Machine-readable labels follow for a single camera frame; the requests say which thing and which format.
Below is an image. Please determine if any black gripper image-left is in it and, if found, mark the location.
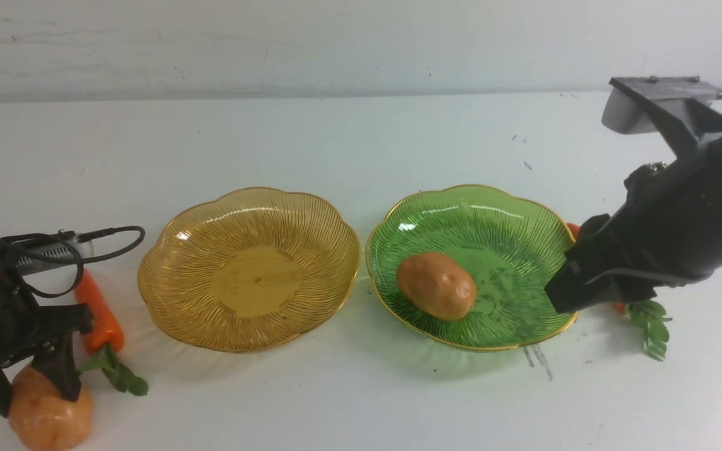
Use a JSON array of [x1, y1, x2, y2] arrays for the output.
[[0, 235, 93, 418]]

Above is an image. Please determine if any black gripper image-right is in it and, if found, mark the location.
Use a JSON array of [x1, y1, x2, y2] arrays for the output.
[[545, 136, 722, 313]]

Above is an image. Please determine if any toy potato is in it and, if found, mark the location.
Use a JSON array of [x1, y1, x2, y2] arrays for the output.
[[396, 252, 478, 321], [8, 365, 94, 450]]

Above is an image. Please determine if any toy carrot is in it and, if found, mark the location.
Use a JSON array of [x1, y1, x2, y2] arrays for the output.
[[73, 270, 149, 397], [565, 223, 673, 362]]

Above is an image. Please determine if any green ribbed plastic plate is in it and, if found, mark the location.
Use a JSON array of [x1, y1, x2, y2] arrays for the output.
[[365, 184, 578, 352]]

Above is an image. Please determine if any yellow ribbed plastic plate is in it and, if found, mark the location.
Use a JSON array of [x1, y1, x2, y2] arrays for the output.
[[137, 187, 361, 353]]

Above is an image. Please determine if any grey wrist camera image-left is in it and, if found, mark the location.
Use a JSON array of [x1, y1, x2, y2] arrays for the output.
[[0, 231, 95, 276]]

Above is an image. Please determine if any black cable image-left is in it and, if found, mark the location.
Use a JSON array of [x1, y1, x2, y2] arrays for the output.
[[0, 225, 146, 299]]

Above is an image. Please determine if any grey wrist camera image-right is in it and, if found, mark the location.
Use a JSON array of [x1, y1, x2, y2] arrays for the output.
[[601, 75, 722, 159]]

